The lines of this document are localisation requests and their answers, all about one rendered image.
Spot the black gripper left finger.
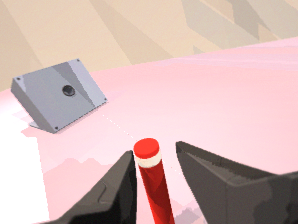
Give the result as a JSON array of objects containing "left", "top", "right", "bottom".
[{"left": 37, "top": 150, "right": 138, "bottom": 224}]

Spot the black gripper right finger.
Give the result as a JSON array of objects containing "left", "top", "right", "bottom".
[{"left": 175, "top": 141, "right": 298, "bottom": 224}]

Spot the red peg with white band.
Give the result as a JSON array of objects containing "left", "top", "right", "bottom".
[{"left": 133, "top": 138, "right": 175, "bottom": 224}]

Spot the grey square panel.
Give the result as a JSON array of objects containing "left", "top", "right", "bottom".
[{"left": 10, "top": 58, "right": 108, "bottom": 134}]

